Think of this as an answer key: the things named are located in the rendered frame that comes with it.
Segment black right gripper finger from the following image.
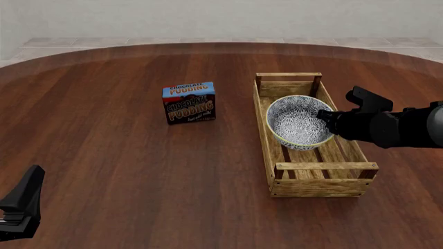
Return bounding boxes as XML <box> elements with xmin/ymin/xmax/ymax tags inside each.
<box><xmin>316</xmin><ymin>108</ymin><xmax>338</xmax><ymax>135</ymax></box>

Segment wooden slat tray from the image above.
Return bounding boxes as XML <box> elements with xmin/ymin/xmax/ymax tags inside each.
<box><xmin>253</xmin><ymin>72</ymin><xmax>380</xmax><ymax>199</ymax></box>

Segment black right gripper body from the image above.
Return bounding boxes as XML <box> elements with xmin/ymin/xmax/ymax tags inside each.
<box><xmin>332</xmin><ymin>110</ymin><xmax>377</xmax><ymax>143</ymax></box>

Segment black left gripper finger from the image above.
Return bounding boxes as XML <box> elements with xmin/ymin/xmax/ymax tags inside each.
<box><xmin>0</xmin><ymin>164</ymin><xmax>46</xmax><ymax>218</ymax></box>

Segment small black plate on stalk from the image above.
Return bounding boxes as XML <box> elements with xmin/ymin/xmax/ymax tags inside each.
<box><xmin>345</xmin><ymin>85</ymin><xmax>395</xmax><ymax>113</ymax></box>

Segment chocolate pudding box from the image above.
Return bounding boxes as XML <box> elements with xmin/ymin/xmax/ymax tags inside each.
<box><xmin>161</xmin><ymin>81</ymin><xmax>217</xmax><ymax>126</ymax></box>

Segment black white patterned bowl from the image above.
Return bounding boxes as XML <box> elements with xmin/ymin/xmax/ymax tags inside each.
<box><xmin>265</xmin><ymin>95</ymin><xmax>336</xmax><ymax>152</ymax></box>

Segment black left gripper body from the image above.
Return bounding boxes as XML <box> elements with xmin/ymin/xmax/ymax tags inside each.
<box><xmin>0</xmin><ymin>210</ymin><xmax>41</xmax><ymax>241</ymax></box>

